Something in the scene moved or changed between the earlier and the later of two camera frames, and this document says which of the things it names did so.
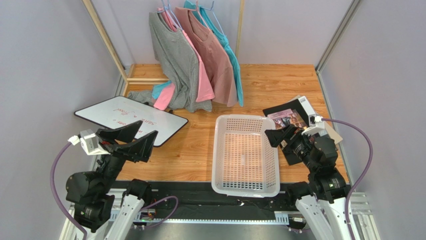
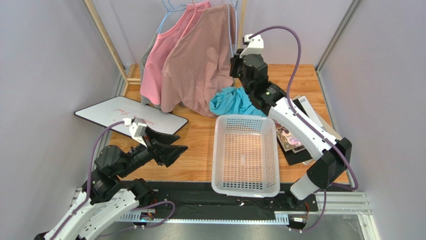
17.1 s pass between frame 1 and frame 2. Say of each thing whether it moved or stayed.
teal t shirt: moved
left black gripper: moved
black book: stayed
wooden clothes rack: stayed
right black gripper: moved
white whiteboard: stayed
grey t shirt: moved
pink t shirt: moved
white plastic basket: stayed
